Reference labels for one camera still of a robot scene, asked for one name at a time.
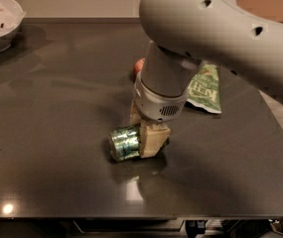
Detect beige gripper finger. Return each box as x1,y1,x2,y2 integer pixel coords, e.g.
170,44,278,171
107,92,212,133
129,101,141,126
139,121,171,158

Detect green soda can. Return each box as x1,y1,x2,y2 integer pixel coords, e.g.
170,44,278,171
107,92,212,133
108,125,140,162

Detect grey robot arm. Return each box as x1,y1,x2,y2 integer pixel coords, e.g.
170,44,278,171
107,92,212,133
130,0,283,158

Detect red apple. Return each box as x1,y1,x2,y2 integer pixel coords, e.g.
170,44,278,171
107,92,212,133
133,59,145,77

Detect green chip bag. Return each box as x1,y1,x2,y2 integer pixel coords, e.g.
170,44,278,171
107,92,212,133
187,64,221,114

